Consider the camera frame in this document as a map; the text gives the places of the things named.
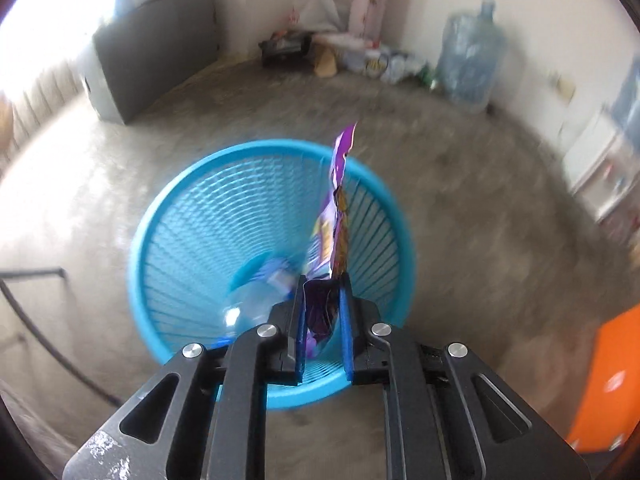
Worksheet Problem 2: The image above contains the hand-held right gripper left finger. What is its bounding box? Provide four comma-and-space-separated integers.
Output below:
60, 274, 308, 480

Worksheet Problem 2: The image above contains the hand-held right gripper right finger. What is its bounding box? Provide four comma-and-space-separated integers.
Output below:
339, 272, 593, 480

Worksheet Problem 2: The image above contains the purple snack wrapper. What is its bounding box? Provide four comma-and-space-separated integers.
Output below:
302, 121, 361, 361

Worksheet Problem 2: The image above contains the blue plastic mesh basket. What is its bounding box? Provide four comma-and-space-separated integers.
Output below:
127, 140, 417, 411

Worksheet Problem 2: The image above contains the clear plastic bottle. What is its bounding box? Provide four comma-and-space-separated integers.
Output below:
220, 255, 301, 346

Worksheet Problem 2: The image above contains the orange box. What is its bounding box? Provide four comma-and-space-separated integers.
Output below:
567, 305, 640, 453

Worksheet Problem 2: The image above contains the brown cardboard piece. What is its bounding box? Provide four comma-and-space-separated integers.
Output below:
312, 45, 338, 78

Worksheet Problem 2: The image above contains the pile of plastic bottles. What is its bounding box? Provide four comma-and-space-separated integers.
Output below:
345, 40, 446, 93

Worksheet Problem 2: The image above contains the black crate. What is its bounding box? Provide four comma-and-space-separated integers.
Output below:
257, 30, 316, 68

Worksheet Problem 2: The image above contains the large blue water jug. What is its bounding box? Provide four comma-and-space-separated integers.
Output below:
435, 0, 508, 115

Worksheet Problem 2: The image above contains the white appliance on floor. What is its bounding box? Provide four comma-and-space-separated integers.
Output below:
562, 107, 640, 226

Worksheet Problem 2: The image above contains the white plastic bag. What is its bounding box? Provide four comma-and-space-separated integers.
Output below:
287, 0, 351, 36

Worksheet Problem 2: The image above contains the grey cabinet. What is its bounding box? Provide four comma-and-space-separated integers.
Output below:
80, 0, 223, 125

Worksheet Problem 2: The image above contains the black metal frame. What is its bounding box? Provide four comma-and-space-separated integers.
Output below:
0, 267, 123, 408

